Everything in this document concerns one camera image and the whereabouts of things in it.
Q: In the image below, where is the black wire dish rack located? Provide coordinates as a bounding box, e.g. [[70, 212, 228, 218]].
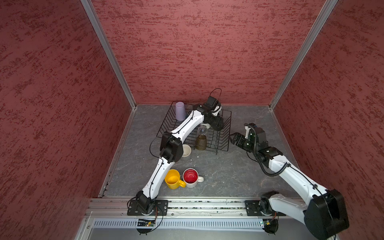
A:
[[157, 102, 232, 154]]

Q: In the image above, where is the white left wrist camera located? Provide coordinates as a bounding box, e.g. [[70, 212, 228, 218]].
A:
[[211, 104, 222, 117]]

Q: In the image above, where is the aluminium front rail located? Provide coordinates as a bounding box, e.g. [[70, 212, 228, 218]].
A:
[[85, 196, 316, 219]]

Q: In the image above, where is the white mug red inside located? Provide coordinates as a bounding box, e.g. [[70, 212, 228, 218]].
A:
[[183, 168, 205, 188]]

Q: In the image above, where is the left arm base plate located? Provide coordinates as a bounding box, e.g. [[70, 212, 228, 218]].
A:
[[127, 200, 169, 216]]

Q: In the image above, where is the right circuit board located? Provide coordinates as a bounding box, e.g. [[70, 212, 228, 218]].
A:
[[263, 219, 279, 235]]

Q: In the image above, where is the olive green glass tumbler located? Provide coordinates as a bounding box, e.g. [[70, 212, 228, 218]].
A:
[[195, 135, 207, 151]]

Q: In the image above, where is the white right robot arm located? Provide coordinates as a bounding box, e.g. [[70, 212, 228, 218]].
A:
[[230, 124, 350, 240]]

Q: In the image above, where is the aluminium corner post right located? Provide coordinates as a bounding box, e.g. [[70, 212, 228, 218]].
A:
[[269, 0, 338, 111]]

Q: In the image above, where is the clear plastic cup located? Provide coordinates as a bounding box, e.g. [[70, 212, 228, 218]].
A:
[[198, 125, 208, 136]]

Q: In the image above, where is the left circuit board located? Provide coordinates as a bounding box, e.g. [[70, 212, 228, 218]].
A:
[[136, 219, 157, 235]]

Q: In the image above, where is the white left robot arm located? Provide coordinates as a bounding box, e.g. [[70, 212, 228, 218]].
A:
[[136, 96, 224, 215]]

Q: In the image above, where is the circuit board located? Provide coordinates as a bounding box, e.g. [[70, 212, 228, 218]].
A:
[[263, 219, 279, 235], [136, 219, 157, 235]]

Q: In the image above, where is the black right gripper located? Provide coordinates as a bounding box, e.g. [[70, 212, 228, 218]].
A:
[[227, 132, 258, 154]]

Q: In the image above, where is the black mug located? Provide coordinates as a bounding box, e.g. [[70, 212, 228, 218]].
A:
[[211, 116, 224, 131]]

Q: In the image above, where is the aluminium corner post left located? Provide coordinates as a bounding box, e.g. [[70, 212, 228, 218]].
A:
[[81, 0, 137, 110]]

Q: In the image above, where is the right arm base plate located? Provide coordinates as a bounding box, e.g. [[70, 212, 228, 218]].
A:
[[245, 200, 286, 217]]

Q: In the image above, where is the aluminium corner post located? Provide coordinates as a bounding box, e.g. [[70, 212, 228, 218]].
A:
[[81, 0, 137, 110], [269, 0, 338, 111]]

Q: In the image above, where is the white mug grey outside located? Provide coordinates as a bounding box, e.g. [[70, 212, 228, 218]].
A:
[[182, 145, 192, 158]]

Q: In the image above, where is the lilac plastic cup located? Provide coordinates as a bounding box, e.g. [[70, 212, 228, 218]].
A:
[[175, 102, 187, 122]]

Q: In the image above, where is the yellow mug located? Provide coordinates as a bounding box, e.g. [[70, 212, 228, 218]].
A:
[[165, 169, 187, 190]]

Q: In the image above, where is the black corrugated cable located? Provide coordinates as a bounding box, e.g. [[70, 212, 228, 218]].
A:
[[244, 122, 292, 177]]

